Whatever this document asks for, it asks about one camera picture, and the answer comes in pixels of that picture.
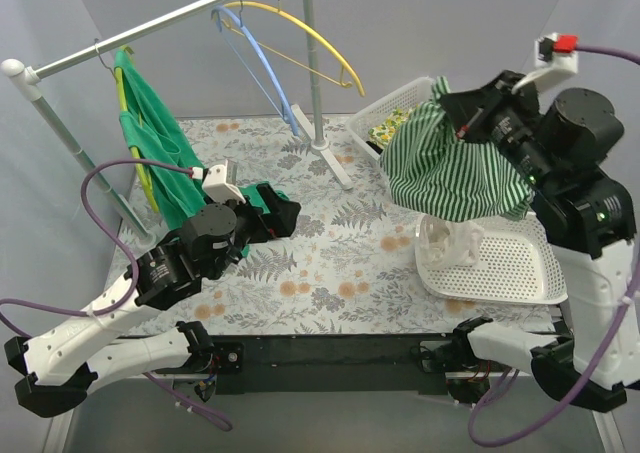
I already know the green white striped tank top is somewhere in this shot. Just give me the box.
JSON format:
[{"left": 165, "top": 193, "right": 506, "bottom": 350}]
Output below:
[{"left": 379, "top": 76, "right": 533, "bottom": 222}]

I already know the blue plastic hanger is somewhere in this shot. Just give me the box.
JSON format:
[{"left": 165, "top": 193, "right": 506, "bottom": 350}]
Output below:
[{"left": 210, "top": 0, "right": 299, "bottom": 137}]

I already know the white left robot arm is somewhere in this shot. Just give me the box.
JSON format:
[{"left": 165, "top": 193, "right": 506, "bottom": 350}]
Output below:
[{"left": 4, "top": 183, "right": 301, "bottom": 418}]

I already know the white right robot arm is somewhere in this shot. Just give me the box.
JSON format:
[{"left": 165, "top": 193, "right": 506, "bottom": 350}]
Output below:
[{"left": 439, "top": 71, "right": 639, "bottom": 412}]

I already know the lime green hanger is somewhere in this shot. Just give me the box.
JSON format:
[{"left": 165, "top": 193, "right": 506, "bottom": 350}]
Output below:
[{"left": 93, "top": 39, "right": 161, "bottom": 214}]

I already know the yellow plastic hanger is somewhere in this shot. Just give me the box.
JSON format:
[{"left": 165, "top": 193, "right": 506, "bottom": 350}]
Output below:
[{"left": 213, "top": 0, "right": 366, "bottom": 97}]

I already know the lemon print folded cloth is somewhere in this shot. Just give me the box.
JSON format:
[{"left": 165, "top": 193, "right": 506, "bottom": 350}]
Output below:
[{"left": 368, "top": 108, "right": 413, "bottom": 150}]

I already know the black folded cloth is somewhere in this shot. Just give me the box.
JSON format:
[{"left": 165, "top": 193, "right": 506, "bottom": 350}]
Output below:
[{"left": 366, "top": 141, "right": 383, "bottom": 158}]

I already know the white storage basket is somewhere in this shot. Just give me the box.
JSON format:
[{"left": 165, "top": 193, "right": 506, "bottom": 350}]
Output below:
[{"left": 345, "top": 77, "right": 434, "bottom": 167}]

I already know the white garment in basket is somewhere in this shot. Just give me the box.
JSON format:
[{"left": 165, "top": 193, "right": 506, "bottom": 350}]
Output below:
[{"left": 415, "top": 215, "right": 485, "bottom": 270}]

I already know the white laundry basket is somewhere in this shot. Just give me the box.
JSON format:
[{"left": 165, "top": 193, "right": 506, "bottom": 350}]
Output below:
[{"left": 416, "top": 212, "right": 568, "bottom": 305}]

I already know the white clothes rack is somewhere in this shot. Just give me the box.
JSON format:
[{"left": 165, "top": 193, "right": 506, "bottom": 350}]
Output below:
[{"left": 0, "top": 0, "right": 354, "bottom": 247}]

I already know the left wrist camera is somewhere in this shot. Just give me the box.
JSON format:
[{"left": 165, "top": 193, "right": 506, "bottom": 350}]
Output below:
[{"left": 191, "top": 159, "right": 246, "bottom": 203}]

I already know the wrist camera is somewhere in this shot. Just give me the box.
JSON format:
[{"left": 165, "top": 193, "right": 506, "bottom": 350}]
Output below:
[
  {"left": 511, "top": 33, "right": 578, "bottom": 94},
  {"left": 191, "top": 159, "right": 246, "bottom": 203}
]

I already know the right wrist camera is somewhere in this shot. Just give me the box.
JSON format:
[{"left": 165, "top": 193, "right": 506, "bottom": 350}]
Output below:
[{"left": 511, "top": 33, "right": 578, "bottom": 94}]

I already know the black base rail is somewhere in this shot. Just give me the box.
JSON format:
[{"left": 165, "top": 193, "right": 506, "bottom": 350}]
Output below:
[{"left": 144, "top": 330, "right": 516, "bottom": 404}]

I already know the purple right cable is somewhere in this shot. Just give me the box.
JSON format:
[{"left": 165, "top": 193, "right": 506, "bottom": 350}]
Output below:
[{"left": 467, "top": 44, "right": 640, "bottom": 448}]

